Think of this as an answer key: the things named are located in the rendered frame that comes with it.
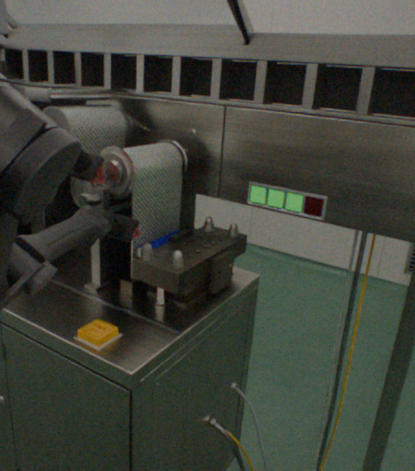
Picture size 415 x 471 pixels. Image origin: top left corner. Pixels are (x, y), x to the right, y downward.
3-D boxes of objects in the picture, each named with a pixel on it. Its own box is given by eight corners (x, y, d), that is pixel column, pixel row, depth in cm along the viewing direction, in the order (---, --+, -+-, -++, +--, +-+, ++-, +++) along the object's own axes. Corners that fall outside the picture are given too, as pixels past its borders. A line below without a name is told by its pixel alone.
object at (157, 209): (131, 253, 129) (132, 191, 122) (178, 233, 148) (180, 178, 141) (132, 254, 129) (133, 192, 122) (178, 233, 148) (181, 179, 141)
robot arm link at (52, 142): (-16, 343, 64) (-71, 300, 64) (47, 280, 73) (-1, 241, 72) (20, 178, 30) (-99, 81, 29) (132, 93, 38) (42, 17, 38)
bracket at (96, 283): (83, 288, 132) (80, 189, 122) (98, 281, 137) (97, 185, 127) (95, 292, 130) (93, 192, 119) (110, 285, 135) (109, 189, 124)
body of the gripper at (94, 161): (95, 181, 112) (78, 167, 105) (65, 174, 116) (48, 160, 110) (106, 159, 113) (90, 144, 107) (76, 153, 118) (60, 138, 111)
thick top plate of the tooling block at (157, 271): (132, 278, 125) (132, 258, 123) (206, 240, 157) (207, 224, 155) (178, 294, 117) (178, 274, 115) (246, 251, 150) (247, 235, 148)
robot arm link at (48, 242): (43, 277, 66) (-13, 232, 66) (23, 304, 68) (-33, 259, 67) (119, 225, 108) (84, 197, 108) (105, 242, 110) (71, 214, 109)
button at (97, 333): (77, 338, 107) (76, 329, 107) (97, 326, 113) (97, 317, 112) (97, 348, 104) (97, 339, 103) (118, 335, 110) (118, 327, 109)
